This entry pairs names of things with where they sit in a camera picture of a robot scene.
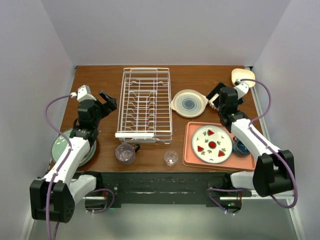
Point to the pink plastic tray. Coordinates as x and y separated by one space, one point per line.
233 163

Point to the cream square panda bowl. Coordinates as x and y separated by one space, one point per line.
240 74

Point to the purple translucent measuring cup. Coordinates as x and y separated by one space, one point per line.
126 153

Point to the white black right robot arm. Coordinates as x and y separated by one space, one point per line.
274 171

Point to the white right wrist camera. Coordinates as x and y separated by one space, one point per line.
241 88

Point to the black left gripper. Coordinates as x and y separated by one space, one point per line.
107 107

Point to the light green plate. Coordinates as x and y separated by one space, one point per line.
59 146

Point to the white watermelon pattern plate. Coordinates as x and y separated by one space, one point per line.
211 144

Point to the dark blue ceramic mug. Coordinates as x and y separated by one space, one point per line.
239 149

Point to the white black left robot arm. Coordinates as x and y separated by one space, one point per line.
53 197

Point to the small clear glass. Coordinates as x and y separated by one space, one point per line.
171 158

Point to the white wire dish rack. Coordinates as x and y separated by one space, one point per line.
145 114

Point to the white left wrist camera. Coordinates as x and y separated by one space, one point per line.
83 93

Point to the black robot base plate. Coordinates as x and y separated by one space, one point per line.
166 188

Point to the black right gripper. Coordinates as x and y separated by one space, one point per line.
216 90

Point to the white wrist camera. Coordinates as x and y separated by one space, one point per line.
241 88
83 93

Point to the cream plate with blue swirl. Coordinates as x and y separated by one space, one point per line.
189 103

